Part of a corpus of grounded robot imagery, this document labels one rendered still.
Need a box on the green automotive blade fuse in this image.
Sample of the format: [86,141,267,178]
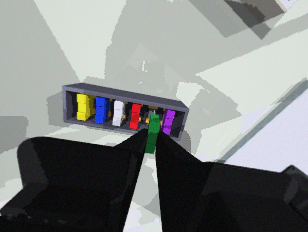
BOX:
[145,110,161,154]

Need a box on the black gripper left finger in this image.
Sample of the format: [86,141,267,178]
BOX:
[17,128,148,232]

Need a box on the purple fuse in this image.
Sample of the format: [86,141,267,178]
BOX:
[162,109,175,135]

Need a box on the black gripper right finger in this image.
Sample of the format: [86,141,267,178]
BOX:
[155,131,298,232]

